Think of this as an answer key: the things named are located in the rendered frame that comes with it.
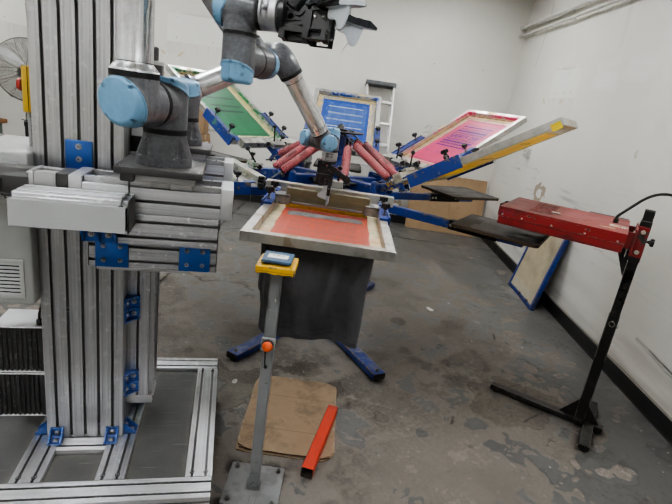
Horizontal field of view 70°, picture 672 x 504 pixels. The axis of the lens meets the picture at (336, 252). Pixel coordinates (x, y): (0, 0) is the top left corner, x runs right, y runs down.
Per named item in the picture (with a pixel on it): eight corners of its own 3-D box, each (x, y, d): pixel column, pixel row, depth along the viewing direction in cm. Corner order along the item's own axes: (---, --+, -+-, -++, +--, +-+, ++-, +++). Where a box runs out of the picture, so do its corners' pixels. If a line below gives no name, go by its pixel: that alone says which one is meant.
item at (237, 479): (276, 512, 182) (307, 275, 153) (218, 504, 182) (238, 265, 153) (284, 469, 203) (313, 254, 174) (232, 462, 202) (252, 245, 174)
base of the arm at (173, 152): (130, 164, 128) (131, 126, 125) (140, 156, 142) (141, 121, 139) (189, 170, 132) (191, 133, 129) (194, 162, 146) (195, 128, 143)
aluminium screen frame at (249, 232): (394, 262, 180) (396, 252, 179) (239, 240, 180) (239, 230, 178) (382, 214, 255) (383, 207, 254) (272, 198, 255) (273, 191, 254)
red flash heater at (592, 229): (631, 241, 254) (639, 219, 251) (629, 259, 216) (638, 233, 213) (514, 214, 283) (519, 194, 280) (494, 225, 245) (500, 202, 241)
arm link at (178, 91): (196, 130, 138) (198, 80, 134) (169, 131, 126) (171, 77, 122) (158, 124, 141) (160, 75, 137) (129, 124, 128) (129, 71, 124)
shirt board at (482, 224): (547, 246, 274) (551, 233, 272) (534, 261, 241) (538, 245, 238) (346, 195, 337) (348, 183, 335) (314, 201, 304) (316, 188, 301)
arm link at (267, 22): (272, 0, 109) (259, -14, 101) (291, 2, 108) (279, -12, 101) (267, 35, 111) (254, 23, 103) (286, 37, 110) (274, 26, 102)
